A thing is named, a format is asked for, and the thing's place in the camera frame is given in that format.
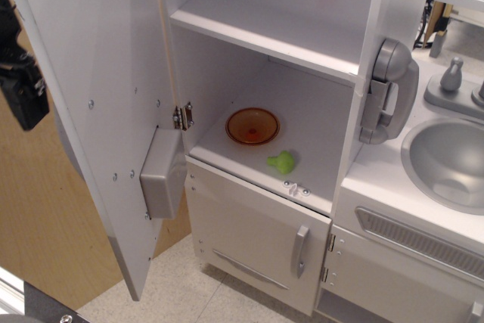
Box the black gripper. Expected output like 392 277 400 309
1 0 50 131

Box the white fridge door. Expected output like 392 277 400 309
14 0 176 301

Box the white toy fridge cabinet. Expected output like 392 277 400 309
154 0 390 317

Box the metal door hinge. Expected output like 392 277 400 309
172 102 194 131

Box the grey ice dispenser panel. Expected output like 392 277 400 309
140 128 188 219

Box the orange plastic bowl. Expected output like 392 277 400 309
225 107 281 146

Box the green toy broccoli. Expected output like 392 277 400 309
266 151 295 175

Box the white lower freezer door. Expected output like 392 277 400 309
185 158 330 315

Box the white magnetic door catch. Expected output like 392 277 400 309
283 180 311 197

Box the grey toy telephone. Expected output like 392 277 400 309
359 39 419 144

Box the grey vent grille panel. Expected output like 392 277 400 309
355 207 483 281

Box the white oven door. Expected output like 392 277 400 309
322 226 483 322

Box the grey toy sink basin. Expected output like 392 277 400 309
401 118 483 216

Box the grey toy faucet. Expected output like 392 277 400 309
424 57 483 120

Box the black metal base frame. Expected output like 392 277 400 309
1 268 89 323

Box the grey lower door handle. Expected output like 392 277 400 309
290 225 310 278

